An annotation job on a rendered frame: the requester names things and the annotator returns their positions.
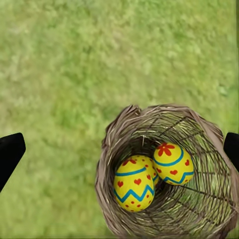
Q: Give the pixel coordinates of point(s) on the wicker basket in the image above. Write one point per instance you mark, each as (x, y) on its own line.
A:
(167, 217)

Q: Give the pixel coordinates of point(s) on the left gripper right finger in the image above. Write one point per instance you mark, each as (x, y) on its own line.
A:
(231, 148)

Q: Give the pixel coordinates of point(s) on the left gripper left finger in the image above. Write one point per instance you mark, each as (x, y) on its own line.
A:
(12, 148)

